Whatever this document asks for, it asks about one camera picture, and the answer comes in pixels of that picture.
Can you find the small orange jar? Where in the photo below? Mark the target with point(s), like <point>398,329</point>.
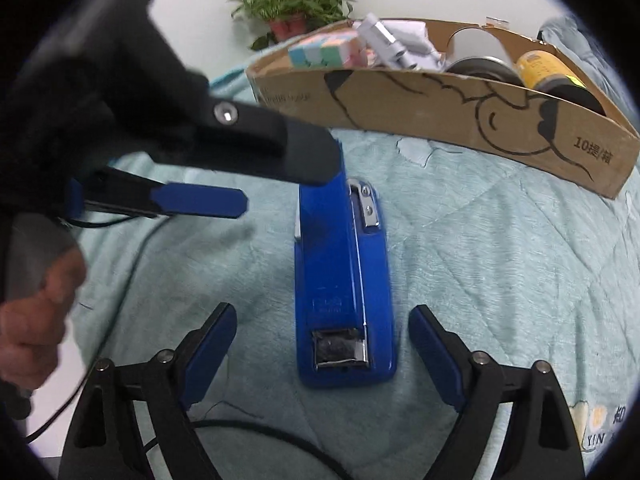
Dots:
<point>497,21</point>

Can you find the white hair dryer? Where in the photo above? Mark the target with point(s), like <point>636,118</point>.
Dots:
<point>385,40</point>

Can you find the silver metal tin can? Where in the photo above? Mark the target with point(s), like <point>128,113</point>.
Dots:
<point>480,67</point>

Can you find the white plastic bottle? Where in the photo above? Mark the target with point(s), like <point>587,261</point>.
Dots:
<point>420,42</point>

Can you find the yellow and black can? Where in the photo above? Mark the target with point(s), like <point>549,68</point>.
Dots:
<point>545,67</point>

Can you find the small potted green plant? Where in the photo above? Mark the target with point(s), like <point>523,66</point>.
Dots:
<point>290,0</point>

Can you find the person's left hand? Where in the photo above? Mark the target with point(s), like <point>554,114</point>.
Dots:
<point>30,330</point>

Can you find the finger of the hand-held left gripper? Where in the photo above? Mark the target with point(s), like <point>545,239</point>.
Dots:
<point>200,200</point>
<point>300,155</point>

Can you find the person's left forearm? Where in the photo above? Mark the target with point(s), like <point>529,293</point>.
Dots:
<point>15,435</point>

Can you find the light blue padded jacket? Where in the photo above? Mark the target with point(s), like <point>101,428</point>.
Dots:
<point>570,35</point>

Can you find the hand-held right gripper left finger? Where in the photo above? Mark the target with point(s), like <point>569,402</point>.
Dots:
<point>210,355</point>

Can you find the brown cardboard box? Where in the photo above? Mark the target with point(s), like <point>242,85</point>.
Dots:
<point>425,110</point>

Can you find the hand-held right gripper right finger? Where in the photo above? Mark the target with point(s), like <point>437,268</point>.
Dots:
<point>437,360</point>

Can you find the blue stapler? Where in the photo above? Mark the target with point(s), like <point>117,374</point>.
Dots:
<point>335,270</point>

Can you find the pastel cube puzzle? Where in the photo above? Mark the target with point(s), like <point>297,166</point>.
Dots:
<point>325,50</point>

